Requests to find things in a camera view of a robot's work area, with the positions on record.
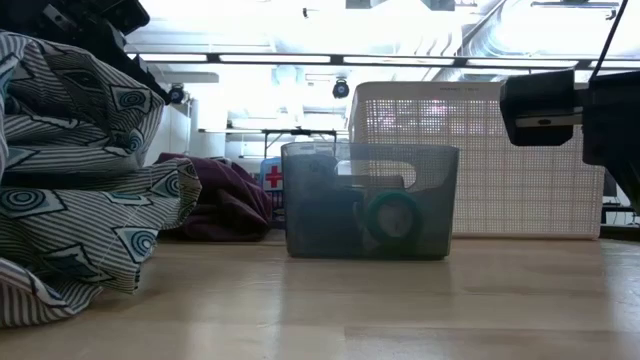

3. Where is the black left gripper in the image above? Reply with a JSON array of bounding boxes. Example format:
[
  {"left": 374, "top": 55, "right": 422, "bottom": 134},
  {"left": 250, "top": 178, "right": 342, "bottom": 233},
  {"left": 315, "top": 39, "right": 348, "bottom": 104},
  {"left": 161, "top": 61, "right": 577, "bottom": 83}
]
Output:
[{"left": 0, "top": 0, "right": 172, "bottom": 105}]

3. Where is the teal bandage roll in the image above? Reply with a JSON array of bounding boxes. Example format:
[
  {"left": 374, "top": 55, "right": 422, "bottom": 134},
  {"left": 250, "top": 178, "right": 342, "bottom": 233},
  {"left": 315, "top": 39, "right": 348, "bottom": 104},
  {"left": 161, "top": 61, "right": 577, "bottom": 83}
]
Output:
[{"left": 363, "top": 190, "right": 424, "bottom": 247}]

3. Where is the smoky grey translucent bin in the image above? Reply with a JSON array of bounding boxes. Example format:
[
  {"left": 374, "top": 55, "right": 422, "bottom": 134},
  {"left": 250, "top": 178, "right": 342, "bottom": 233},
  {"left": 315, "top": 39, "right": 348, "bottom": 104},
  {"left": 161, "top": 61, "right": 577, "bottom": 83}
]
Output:
[{"left": 280, "top": 141, "right": 460, "bottom": 262}]

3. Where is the blue first aid kit box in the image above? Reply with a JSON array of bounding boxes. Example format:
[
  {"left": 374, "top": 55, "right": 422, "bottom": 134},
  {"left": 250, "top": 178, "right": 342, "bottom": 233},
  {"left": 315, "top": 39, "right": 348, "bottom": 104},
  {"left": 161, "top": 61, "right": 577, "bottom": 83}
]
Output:
[{"left": 259, "top": 157, "right": 285, "bottom": 225}]

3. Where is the purple garment with white strap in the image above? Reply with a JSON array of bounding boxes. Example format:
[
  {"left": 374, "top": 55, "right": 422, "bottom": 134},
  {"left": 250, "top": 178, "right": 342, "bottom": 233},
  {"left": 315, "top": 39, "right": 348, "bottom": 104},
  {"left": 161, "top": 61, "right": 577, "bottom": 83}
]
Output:
[{"left": 153, "top": 152, "right": 274, "bottom": 243}]

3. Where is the black overhead rig beam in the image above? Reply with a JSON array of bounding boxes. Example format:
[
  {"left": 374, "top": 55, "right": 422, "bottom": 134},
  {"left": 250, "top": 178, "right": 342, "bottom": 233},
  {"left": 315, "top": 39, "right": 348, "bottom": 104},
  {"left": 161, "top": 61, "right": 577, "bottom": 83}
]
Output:
[{"left": 124, "top": 51, "right": 640, "bottom": 70}]

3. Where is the large white perforated plastic basket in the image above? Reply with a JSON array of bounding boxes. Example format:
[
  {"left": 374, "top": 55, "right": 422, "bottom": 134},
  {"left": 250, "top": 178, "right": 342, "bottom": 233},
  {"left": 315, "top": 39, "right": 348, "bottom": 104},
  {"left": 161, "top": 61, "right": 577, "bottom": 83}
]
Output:
[{"left": 348, "top": 81, "right": 607, "bottom": 240}]

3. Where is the black aluminium table frame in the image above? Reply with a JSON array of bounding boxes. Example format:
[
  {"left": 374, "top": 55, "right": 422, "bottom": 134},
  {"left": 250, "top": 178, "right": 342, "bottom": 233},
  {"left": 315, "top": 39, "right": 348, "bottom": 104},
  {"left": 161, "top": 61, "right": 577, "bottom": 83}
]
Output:
[{"left": 599, "top": 223, "right": 640, "bottom": 242}]

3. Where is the grey striped patterned gown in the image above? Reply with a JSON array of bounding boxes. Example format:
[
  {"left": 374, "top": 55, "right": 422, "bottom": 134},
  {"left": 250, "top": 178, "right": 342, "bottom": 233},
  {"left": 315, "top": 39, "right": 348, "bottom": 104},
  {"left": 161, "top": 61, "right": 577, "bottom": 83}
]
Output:
[{"left": 0, "top": 29, "right": 203, "bottom": 329}]

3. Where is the black background table frame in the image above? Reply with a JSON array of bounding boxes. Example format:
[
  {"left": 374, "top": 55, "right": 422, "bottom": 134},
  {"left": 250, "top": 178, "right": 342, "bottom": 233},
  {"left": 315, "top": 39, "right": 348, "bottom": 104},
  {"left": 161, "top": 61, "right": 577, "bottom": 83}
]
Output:
[{"left": 260, "top": 128, "right": 339, "bottom": 159}]

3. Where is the thin black hanging cable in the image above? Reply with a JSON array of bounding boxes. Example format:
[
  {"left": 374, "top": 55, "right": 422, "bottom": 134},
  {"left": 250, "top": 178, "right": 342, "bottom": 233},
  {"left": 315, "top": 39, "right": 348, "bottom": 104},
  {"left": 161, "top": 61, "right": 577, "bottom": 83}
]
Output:
[{"left": 589, "top": 0, "right": 629, "bottom": 77}]

